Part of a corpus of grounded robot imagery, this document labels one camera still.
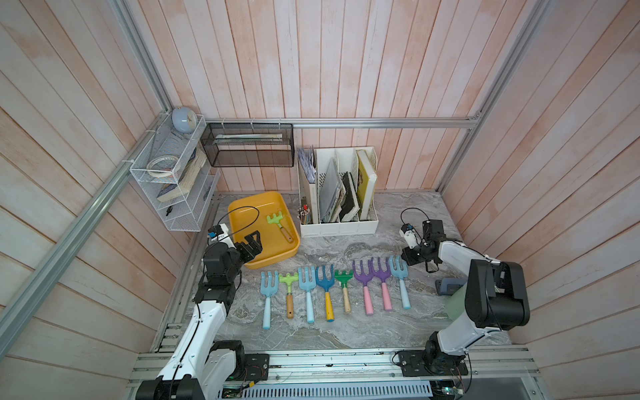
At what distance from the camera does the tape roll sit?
28.1 inches

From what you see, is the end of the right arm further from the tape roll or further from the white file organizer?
the tape roll

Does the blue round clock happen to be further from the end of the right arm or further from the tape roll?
the end of the right arm
